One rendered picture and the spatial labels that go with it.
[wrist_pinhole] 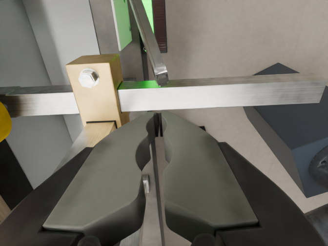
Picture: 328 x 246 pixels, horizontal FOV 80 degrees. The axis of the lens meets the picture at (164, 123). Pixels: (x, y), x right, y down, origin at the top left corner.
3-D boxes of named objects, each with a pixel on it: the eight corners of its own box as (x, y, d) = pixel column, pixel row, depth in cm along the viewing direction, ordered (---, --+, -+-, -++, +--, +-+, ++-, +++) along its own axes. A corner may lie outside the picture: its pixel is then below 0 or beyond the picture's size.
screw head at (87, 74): (96, 67, 21) (93, 70, 20) (101, 85, 22) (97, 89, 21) (77, 68, 21) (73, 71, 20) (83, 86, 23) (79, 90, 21)
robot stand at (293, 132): (278, 62, 105) (387, 114, 53) (288, 99, 116) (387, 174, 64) (233, 84, 112) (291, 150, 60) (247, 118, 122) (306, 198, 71)
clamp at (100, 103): (123, 52, 25) (114, 62, 21) (136, 138, 32) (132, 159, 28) (76, 55, 26) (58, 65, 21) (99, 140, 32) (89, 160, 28)
